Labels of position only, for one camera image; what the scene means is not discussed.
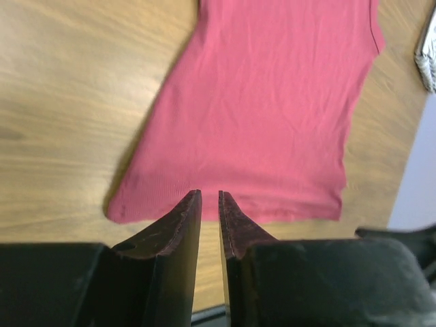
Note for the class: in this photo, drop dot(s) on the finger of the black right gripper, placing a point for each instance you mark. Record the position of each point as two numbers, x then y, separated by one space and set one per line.
420 242

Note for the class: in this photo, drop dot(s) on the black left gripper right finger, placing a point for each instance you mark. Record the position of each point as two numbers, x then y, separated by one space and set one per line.
326 282

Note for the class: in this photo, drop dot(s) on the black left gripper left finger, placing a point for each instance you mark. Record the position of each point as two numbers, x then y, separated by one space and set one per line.
146 280

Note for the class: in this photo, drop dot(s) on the red tank top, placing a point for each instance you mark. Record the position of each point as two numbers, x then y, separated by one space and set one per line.
259 105

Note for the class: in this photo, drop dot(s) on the striped folded tank top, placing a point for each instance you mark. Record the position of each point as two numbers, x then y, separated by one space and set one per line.
424 55

